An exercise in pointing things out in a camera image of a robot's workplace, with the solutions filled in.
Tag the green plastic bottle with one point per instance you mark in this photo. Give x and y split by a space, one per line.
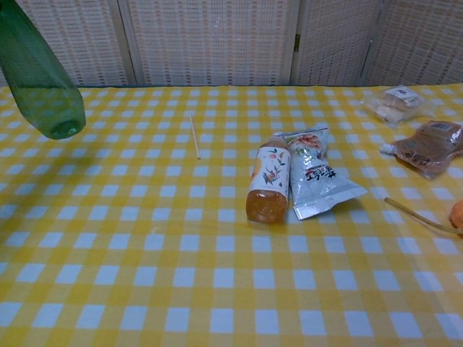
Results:
38 76

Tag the orange juice bottle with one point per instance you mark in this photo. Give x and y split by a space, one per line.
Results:
269 179

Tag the thin wooden stick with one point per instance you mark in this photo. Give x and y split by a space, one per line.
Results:
194 136

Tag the yellow checkered tablecloth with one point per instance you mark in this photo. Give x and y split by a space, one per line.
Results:
217 253

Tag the silver floral snack packet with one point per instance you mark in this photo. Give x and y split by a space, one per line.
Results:
316 173

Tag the woven folding screen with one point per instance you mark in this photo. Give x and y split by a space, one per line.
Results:
231 39

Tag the clear biscuit packet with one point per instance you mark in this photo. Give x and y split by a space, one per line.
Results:
396 103

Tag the brown spout pouch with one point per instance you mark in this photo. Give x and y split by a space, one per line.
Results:
428 146

